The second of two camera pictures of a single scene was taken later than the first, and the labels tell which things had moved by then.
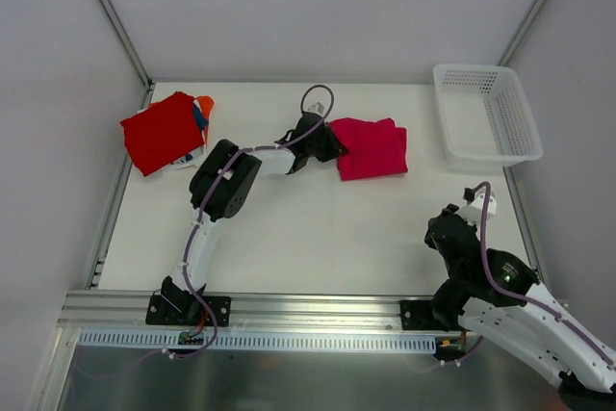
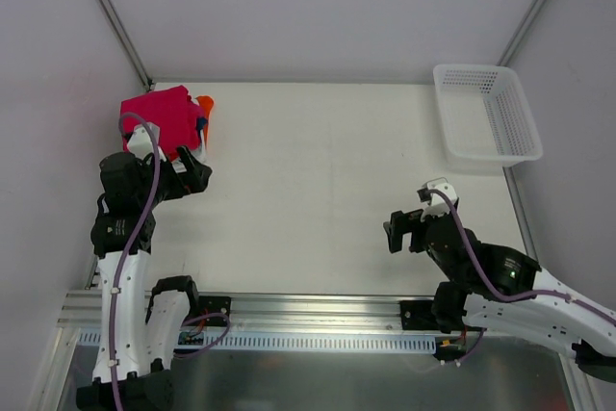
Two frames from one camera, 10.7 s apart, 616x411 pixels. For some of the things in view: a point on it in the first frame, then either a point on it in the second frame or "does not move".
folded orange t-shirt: [206, 104] does not move
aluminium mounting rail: [84, 310] does not move
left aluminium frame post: [137, 62] does not move
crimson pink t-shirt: [372, 147] -> [171, 114]
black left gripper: [325, 140] -> [191, 172]
